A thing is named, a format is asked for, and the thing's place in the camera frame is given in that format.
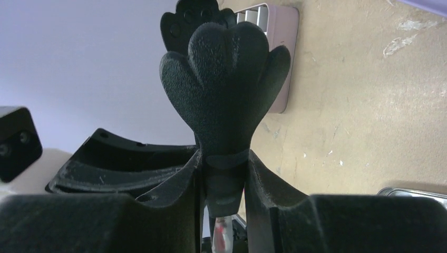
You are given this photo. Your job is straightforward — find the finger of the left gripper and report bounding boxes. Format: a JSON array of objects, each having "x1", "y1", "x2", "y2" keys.
[{"x1": 45, "y1": 128, "x2": 197, "y2": 198}]

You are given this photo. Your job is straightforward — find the silver metal box lid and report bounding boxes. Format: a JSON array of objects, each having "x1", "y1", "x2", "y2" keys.
[{"x1": 377, "y1": 187, "x2": 446, "y2": 203}]

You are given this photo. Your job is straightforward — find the purple plastic tray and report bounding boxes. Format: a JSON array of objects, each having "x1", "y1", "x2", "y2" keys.
[{"x1": 399, "y1": 0, "x2": 447, "y2": 18}]

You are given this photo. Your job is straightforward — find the black metal tongs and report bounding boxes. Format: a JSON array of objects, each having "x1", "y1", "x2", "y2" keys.
[{"x1": 160, "y1": 1, "x2": 291, "y2": 252}]

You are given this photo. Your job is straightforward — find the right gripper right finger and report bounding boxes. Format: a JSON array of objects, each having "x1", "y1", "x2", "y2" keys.
[{"x1": 245, "y1": 152, "x2": 446, "y2": 252}]

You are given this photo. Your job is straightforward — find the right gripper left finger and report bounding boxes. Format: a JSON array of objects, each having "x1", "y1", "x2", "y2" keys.
[{"x1": 1, "y1": 151, "x2": 203, "y2": 252}]

